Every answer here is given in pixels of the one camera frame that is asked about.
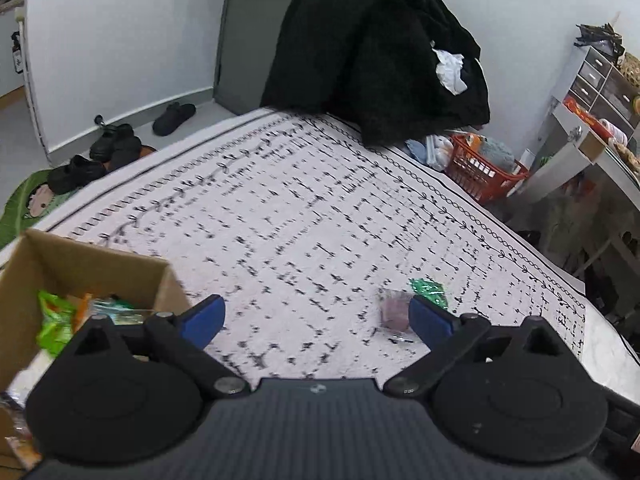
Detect woven basket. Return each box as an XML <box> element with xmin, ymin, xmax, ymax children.
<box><xmin>620</xmin><ymin>52</ymin><xmax>640</xmax><ymax>83</ymax></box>

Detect red flat box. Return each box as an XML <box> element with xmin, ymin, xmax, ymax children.
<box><xmin>562</xmin><ymin>95</ymin><xmax>613</xmax><ymax>138</ymax></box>

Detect brown cardboard box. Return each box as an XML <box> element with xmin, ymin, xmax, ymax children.
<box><xmin>0</xmin><ymin>229</ymin><xmax>193</xmax><ymax>471</ymax></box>

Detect black tangled item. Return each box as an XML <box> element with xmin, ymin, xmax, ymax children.
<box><xmin>575</xmin><ymin>22</ymin><xmax>626</xmax><ymax>58</ymax></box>

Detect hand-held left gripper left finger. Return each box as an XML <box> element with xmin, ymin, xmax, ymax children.
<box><xmin>65</xmin><ymin>294</ymin><xmax>251</xmax><ymax>401</ymax></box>

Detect grey door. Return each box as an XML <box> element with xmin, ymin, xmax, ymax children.
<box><xmin>214</xmin><ymin>0</ymin><xmax>321</xmax><ymax>116</ymax></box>

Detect grey drawer organizer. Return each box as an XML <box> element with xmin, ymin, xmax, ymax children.
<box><xmin>567</xmin><ymin>46</ymin><xmax>640</xmax><ymax>121</ymax></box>

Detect white door frame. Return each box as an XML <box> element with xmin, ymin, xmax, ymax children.
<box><xmin>15</xmin><ymin>7</ymin><xmax>51</xmax><ymax>153</ymax></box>

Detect white mattress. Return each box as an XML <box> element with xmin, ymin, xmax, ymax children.
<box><xmin>580</xmin><ymin>305</ymin><xmax>640</xmax><ymax>406</ymax></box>

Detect blue and white plastic bags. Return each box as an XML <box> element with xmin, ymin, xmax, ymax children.
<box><xmin>405</xmin><ymin>135</ymin><xmax>453</xmax><ymax>171</ymax></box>

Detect grey plush item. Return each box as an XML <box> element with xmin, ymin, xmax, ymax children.
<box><xmin>480</xmin><ymin>136</ymin><xmax>516</xmax><ymax>171</ymax></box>

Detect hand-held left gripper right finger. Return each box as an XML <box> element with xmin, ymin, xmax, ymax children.
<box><xmin>385</xmin><ymin>294</ymin><xmax>571</xmax><ymax>401</ymax></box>

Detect white blanket with black print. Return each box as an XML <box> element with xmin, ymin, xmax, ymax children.
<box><xmin>27</xmin><ymin>107</ymin><xmax>586</xmax><ymax>393</ymax></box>

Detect black slipper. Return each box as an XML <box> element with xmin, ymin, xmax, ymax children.
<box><xmin>152</xmin><ymin>102</ymin><xmax>197</xmax><ymax>137</ymax></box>

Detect white crumpled cloth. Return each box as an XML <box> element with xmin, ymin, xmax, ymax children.
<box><xmin>432</xmin><ymin>49</ymin><xmax>468</xmax><ymax>95</ymax></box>

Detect black coat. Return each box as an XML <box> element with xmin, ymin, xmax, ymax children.
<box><xmin>260</xmin><ymin>0</ymin><xmax>491</xmax><ymax>148</ymax></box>

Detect orange plastic basket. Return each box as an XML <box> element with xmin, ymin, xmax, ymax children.
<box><xmin>447</xmin><ymin>132</ymin><xmax>531</xmax><ymax>203</ymax></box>

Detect white desk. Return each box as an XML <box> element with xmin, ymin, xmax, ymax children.
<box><xmin>520</xmin><ymin>95</ymin><xmax>640</xmax><ymax>281</ymax></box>

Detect white stool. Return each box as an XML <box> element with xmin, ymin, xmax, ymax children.
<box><xmin>570</xmin><ymin>230</ymin><xmax>640</xmax><ymax>281</ymax></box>

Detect dark green foil packet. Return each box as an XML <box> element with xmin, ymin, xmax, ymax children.
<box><xmin>409</xmin><ymin>277</ymin><xmax>447</xmax><ymax>311</ymax></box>

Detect clear packet with purple candy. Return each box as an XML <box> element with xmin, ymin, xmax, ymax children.
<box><xmin>378</xmin><ymin>289</ymin><xmax>416</xmax><ymax>343</ymax></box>

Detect light green candy packet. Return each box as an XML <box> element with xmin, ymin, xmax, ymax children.
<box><xmin>37</xmin><ymin>290</ymin><xmax>78</xmax><ymax>358</ymax></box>

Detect dark bottle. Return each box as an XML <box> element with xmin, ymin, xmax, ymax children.
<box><xmin>11</xmin><ymin>31</ymin><xmax>25</xmax><ymax>75</ymax></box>

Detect green cartoon floor mat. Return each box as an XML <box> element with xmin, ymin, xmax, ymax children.
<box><xmin>0</xmin><ymin>167</ymin><xmax>76</xmax><ymax>248</ymax></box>

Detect black shoe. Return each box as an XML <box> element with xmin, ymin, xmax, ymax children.
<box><xmin>47</xmin><ymin>155</ymin><xmax>108</xmax><ymax>195</ymax></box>
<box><xmin>107</xmin><ymin>136</ymin><xmax>143</xmax><ymax>171</ymax></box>
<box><xmin>90</xmin><ymin>124</ymin><xmax>135</xmax><ymax>161</ymax></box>

